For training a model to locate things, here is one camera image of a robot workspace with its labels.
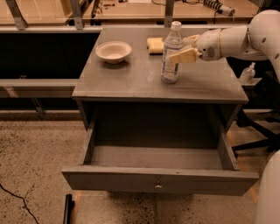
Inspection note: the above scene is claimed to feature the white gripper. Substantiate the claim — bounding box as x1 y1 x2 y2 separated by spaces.
169 29 221 64

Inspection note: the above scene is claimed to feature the clear plastic water bottle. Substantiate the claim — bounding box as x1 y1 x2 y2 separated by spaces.
161 21 183 83

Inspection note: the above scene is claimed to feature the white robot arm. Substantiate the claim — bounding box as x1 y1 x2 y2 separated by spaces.
170 10 280 224

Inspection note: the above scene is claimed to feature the hand sanitizer pump bottle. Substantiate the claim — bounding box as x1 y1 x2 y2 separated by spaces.
239 62 256 84

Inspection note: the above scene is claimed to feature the open grey top drawer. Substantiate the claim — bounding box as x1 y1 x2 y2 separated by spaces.
62 115 259 196

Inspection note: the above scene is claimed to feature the yellow sponge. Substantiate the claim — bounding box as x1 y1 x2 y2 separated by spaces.
147 38 164 54

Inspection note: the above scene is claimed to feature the power strip on bench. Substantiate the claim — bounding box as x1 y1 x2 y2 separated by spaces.
203 0 235 17

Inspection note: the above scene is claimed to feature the white paper bowl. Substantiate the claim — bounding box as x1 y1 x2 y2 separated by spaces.
95 41 132 64

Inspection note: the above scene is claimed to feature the grey wooden cabinet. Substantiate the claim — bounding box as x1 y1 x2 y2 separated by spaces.
73 28 248 148

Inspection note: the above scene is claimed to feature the black office chair base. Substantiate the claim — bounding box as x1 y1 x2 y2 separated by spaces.
232 108 280 154

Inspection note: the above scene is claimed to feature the metal frame rail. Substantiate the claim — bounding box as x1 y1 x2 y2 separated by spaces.
0 79 78 98

